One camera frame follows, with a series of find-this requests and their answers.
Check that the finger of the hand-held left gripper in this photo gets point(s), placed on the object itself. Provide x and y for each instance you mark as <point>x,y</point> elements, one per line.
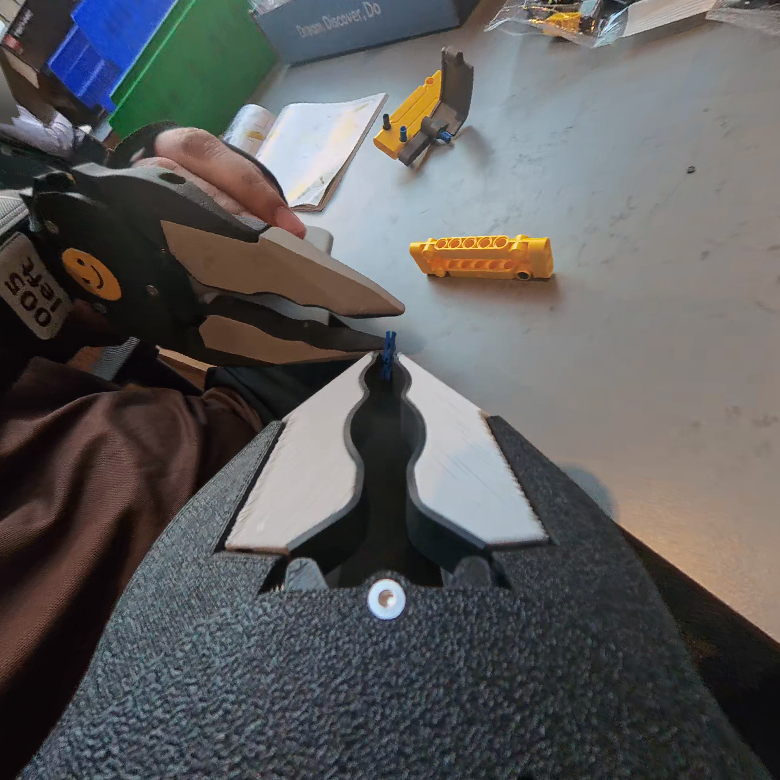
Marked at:
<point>262,347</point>
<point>274,268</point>

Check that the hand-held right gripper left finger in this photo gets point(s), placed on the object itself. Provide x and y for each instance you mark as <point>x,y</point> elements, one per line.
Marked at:
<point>304,475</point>

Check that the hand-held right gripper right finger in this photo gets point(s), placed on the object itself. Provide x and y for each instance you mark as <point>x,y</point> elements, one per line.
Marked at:
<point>469,475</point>

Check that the blue pin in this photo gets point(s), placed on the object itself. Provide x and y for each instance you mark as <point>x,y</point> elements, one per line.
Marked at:
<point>389,356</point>

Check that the yellow panel brick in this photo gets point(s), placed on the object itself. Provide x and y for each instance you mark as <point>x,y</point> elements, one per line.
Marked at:
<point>481,259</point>

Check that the yellow grey brick assembly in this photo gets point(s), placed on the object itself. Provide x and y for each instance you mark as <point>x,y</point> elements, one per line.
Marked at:
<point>420,116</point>

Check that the grey desk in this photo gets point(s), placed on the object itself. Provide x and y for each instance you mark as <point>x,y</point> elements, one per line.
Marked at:
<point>609,365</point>

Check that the person's left hand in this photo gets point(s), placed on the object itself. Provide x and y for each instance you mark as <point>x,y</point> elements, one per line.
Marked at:
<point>213,170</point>

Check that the person's black trousers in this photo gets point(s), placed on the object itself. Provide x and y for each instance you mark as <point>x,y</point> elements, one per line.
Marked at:
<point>286,390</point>

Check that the instruction booklet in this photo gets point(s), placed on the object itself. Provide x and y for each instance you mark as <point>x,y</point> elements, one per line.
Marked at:
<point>317,146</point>

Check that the green plastic bin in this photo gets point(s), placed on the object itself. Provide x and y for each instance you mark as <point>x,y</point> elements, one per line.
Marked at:
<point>195,67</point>

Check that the blue plastic bin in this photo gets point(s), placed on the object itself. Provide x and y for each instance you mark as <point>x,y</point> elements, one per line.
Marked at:
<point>103,36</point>

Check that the blue robot kit box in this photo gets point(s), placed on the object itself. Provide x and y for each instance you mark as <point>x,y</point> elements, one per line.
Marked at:
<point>365,30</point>

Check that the bag of yellow bricks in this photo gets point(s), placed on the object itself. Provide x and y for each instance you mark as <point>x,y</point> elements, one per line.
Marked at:
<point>567,21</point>

